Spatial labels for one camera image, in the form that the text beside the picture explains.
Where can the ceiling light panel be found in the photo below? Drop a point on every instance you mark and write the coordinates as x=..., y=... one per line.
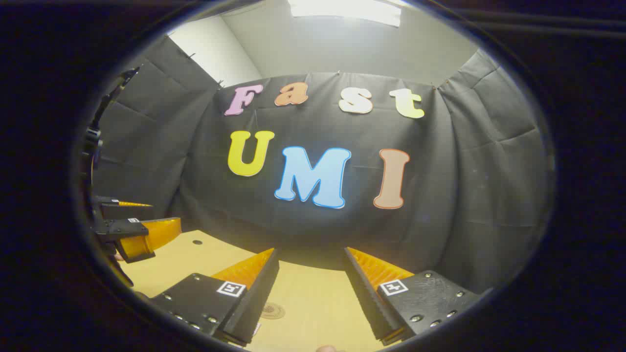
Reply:
x=342, y=10

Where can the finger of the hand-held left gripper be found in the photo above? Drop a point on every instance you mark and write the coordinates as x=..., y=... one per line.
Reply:
x=127, y=212
x=122, y=229

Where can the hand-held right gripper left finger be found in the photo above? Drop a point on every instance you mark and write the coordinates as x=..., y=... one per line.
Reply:
x=254, y=298

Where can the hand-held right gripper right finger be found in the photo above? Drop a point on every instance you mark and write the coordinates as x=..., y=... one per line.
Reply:
x=367, y=303

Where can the round cork coaster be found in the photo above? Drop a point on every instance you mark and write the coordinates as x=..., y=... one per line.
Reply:
x=274, y=311

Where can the black backdrop cloth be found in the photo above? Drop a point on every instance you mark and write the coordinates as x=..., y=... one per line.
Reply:
x=440, y=195

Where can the light wooden desktop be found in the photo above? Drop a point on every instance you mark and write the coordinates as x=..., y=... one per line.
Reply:
x=318, y=303

